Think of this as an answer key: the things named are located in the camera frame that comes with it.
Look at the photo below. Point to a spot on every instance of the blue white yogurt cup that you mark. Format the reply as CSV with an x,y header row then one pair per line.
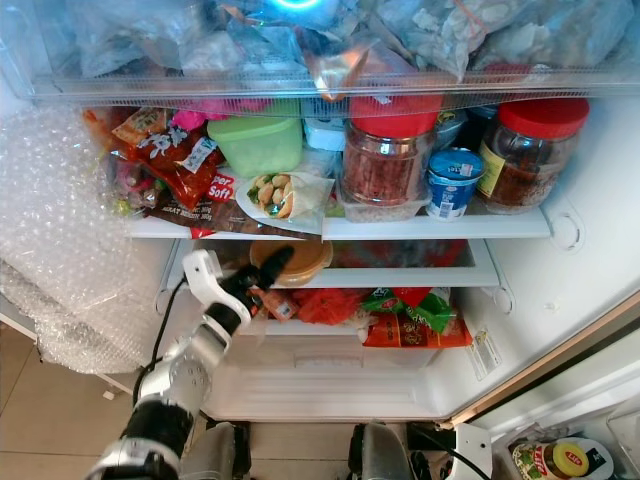
x,y
453,182

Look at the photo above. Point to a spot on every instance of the clear bubble wrap sheet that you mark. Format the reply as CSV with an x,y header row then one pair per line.
x,y
60,230

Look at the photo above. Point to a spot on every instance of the dark package, red soft label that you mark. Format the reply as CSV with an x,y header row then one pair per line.
x,y
220,188

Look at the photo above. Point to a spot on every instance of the white fridge shelf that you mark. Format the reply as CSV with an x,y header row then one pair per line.
x,y
440,228

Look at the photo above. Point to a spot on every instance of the red printed snack bag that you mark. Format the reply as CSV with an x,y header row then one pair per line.
x,y
175,150

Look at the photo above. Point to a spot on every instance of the clear crisper cover shelf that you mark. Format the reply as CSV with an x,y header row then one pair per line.
x,y
410,278

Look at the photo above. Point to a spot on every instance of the green plastic container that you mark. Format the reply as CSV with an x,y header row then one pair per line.
x,y
260,145

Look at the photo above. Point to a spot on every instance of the clear plastic tray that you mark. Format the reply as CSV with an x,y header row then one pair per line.
x,y
375,210

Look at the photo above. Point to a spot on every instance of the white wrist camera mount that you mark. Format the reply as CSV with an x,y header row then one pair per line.
x,y
472,452
205,275

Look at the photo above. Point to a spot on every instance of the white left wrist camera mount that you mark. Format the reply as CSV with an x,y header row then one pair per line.
x,y
205,275

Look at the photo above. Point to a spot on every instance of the small white container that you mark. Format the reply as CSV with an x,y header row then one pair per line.
x,y
325,132

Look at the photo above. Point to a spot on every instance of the flat red package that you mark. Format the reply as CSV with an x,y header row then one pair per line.
x,y
400,255

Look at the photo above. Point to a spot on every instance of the red lid jar, yellow label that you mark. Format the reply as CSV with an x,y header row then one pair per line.
x,y
530,155

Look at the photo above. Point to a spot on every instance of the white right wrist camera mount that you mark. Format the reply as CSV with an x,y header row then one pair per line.
x,y
472,452

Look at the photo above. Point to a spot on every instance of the clear frozen food bag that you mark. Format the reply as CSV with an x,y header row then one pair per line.
x,y
260,50
150,35
450,35
560,35

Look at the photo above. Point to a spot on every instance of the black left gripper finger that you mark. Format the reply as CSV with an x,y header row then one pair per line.
x,y
278,265

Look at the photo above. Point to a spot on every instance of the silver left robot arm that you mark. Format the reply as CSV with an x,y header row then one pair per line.
x,y
185,375

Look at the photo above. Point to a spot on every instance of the green red snack package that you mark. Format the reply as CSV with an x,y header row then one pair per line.
x,y
415,320

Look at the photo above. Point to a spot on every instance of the clear freezer drawer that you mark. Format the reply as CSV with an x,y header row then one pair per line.
x,y
310,90

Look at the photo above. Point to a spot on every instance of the bag of red chilies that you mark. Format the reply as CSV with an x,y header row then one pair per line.
x,y
325,305

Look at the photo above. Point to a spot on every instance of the white fridge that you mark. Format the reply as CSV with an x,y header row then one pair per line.
x,y
540,300

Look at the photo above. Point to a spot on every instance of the small orange sachet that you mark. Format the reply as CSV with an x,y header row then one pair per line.
x,y
275,303

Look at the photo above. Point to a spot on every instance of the pink plastic package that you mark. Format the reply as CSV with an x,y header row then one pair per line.
x,y
210,112

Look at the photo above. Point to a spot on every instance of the grey robot left leg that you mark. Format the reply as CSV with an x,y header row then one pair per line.
x,y
215,455

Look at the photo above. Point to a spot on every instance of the shiny foil food bag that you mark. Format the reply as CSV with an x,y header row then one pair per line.
x,y
345,70

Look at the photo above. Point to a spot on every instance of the orange round food container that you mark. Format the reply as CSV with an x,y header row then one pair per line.
x,y
310,262

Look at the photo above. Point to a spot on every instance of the red lid jar, plain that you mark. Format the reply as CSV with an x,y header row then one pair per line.
x,y
390,160

